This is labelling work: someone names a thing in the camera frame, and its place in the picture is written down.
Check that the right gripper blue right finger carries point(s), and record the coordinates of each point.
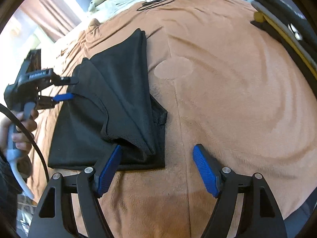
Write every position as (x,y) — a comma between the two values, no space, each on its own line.
(209,169)

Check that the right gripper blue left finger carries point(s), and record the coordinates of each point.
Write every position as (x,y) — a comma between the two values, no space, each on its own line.
(105,169)

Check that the black earphone cable device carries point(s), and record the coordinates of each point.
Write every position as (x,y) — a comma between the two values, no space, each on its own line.
(151,4)

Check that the orange brown bed blanket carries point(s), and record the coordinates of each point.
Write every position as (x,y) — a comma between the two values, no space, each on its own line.
(225,84)

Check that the black mesh garment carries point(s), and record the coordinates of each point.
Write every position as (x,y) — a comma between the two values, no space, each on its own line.
(111,104)

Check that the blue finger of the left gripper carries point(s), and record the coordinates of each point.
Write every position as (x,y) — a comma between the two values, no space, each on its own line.
(63,97)
(68,81)

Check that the stack of folded clothes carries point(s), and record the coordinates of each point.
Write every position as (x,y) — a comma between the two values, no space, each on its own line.
(289,28)

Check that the pink curtain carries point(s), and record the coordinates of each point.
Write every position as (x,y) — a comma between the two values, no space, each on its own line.
(55,17)

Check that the person's left hand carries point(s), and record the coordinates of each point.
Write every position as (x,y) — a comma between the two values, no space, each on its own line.
(22,142)

